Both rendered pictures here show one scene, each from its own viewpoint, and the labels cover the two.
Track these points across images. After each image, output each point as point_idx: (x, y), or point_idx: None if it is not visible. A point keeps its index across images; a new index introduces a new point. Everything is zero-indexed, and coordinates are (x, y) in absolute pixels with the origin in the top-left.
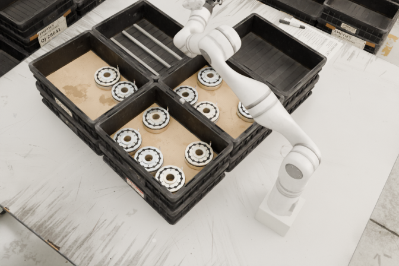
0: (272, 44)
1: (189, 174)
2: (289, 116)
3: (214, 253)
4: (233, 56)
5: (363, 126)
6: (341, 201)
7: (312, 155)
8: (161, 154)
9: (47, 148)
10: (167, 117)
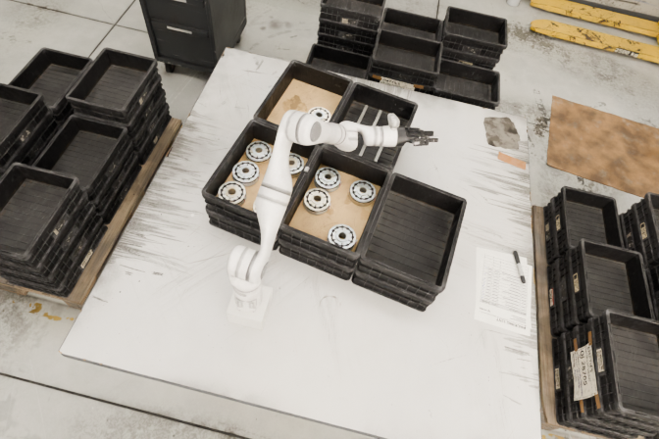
0: (447, 239)
1: (245, 208)
2: (270, 222)
3: (193, 264)
4: (406, 207)
5: (406, 384)
6: (290, 374)
7: (245, 263)
8: (253, 178)
9: (248, 117)
10: (295, 170)
